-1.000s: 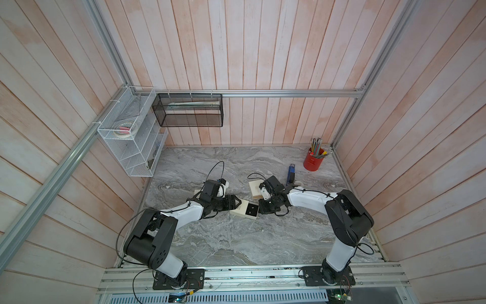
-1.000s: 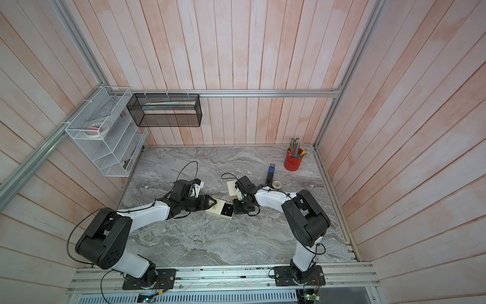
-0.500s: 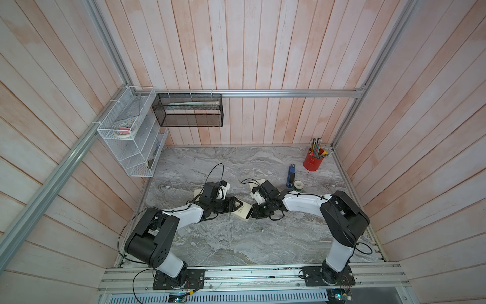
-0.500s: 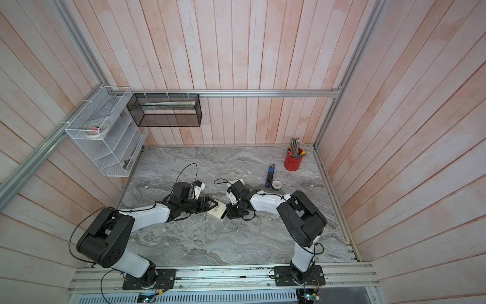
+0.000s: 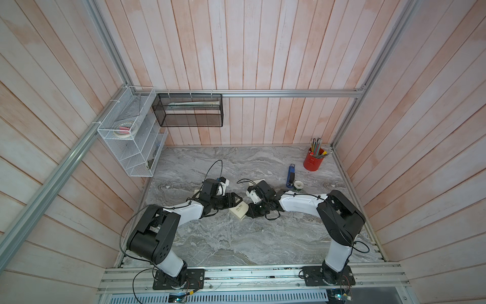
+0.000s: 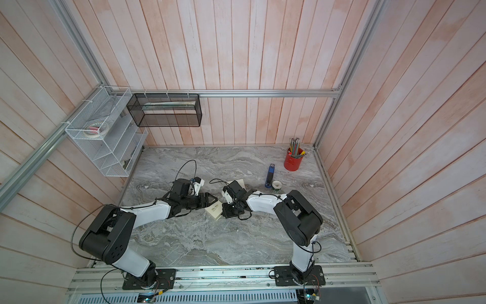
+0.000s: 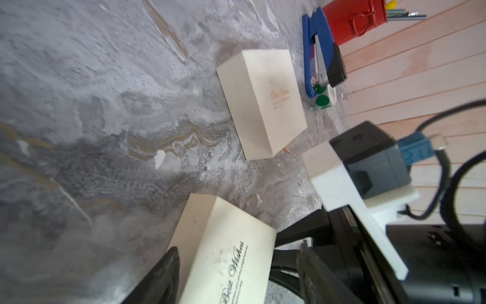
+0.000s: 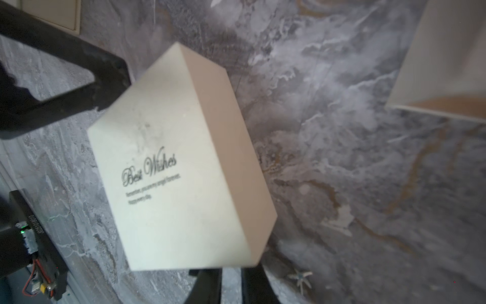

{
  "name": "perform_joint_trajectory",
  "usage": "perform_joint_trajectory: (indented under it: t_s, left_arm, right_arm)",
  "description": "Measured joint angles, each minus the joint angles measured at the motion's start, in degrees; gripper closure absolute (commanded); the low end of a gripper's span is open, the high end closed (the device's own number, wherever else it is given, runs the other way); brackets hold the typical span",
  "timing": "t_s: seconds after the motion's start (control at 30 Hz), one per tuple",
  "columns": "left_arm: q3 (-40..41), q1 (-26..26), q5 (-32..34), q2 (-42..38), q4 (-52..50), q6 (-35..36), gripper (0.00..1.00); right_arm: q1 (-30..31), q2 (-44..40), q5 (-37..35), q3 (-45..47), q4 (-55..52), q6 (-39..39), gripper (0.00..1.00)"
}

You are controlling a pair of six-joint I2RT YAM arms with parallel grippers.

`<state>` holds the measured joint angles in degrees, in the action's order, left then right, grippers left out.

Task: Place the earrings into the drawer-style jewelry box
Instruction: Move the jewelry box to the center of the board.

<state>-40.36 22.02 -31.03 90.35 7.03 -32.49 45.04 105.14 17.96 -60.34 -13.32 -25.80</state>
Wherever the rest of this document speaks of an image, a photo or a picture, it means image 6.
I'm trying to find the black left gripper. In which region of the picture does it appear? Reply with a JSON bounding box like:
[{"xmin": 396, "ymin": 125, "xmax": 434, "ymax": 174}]
[{"xmin": 180, "ymin": 192, "xmax": 218, "ymax": 210}]

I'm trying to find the cream drawer jewelry box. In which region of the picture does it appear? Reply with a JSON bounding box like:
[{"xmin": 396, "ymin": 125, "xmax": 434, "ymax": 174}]
[{"xmin": 205, "ymin": 200, "xmax": 223, "ymax": 220}]

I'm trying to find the cream small gift box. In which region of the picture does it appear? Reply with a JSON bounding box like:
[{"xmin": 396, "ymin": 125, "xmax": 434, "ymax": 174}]
[{"xmin": 236, "ymin": 179, "xmax": 246, "ymax": 189}]

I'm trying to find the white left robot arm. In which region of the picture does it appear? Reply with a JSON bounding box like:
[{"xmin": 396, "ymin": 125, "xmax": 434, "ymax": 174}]
[{"xmin": 78, "ymin": 177, "xmax": 218, "ymax": 288}]

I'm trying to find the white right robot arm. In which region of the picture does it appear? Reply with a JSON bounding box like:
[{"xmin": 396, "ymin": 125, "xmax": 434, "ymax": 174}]
[{"xmin": 221, "ymin": 181, "xmax": 323, "ymax": 277}]

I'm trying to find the red pencil cup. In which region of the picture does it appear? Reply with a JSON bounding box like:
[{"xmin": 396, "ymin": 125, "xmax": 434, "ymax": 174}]
[{"xmin": 283, "ymin": 148, "xmax": 306, "ymax": 172}]

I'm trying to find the coloured pencils bundle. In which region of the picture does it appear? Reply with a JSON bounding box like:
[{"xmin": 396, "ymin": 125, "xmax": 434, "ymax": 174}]
[{"xmin": 289, "ymin": 138, "xmax": 306, "ymax": 158}]

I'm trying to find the tape roll on shelf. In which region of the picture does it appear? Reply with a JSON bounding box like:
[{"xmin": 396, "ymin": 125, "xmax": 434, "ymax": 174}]
[{"xmin": 82, "ymin": 122, "xmax": 110, "ymax": 139}]

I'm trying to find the black wire mesh basket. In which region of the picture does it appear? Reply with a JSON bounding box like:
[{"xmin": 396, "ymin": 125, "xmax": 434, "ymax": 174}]
[{"xmin": 127, "ymin": 93, "xmax": 203, "ymax": 127}]

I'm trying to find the white wire mesh shelf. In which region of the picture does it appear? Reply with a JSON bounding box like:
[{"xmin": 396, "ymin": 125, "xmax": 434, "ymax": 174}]
[{"xmin": 65, "ymin": 86, "xmax": 148, "ymax": 177}]

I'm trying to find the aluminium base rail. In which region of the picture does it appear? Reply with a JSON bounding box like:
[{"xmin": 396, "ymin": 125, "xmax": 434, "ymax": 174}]
[{"xmin": 67, "ymin": 262, "xmax": 380, "ymax": 295}]

